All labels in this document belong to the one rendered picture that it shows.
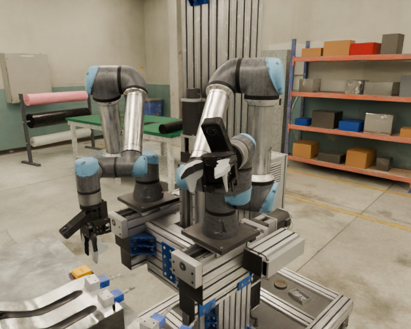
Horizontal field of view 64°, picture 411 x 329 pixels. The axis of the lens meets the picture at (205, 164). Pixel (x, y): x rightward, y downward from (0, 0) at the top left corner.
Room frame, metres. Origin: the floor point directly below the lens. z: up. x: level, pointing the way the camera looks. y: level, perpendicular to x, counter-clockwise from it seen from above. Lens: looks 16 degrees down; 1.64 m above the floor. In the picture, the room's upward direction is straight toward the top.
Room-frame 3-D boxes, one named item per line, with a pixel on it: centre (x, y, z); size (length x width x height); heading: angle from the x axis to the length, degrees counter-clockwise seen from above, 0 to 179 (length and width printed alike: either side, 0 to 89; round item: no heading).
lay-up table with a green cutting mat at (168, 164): (5.06, 1.02, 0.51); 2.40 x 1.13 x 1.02; 51
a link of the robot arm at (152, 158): (1.53, 0.29, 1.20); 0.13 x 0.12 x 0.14; 93
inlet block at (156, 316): (0.90, 0.15, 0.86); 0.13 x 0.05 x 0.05; 151
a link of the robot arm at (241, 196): (0.89, -0.08, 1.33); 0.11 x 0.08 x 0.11; 70
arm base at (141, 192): (1.53, 0.28, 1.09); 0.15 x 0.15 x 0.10
